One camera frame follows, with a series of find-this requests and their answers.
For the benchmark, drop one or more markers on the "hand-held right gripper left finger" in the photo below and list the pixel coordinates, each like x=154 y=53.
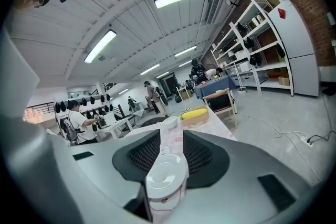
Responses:
x=143 y=153

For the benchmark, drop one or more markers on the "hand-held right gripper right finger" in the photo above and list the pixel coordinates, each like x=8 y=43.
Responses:
x=204 y=160

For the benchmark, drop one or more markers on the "white table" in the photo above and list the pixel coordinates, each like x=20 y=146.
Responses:
x=115 y=126

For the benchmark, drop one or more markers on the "wooden tray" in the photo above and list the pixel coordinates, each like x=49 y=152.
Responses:
x=197 y=121

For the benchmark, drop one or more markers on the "yellow oblong item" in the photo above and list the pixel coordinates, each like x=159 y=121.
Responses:
x=194 y=114

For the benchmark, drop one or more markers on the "wooden chair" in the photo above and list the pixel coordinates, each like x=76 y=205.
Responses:
x=221 y=102

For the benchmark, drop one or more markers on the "blue cloth covered table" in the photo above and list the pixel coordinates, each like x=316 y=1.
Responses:
x=210 y=87

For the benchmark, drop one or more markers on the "row of black hanging bags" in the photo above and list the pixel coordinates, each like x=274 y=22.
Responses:
x=84 y=102

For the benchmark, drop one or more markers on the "white mop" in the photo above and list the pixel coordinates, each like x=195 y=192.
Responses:
x=241 y=86

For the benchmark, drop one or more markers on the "white power strip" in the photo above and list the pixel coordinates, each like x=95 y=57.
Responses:
x=306 y=142

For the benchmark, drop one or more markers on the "metal railing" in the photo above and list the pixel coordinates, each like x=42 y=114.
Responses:
x=39 y=112

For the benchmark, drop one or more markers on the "cardboard box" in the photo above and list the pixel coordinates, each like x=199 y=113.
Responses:
x=283 y=81

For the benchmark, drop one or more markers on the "white metal shelf rack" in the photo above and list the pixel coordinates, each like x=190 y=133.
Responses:
x=262 y=26

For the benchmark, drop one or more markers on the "white refrigerator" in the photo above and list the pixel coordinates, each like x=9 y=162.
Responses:
x=296 y=42

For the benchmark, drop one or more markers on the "ceiling air conditioner unit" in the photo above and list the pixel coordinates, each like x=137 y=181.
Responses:
x=213 y=9

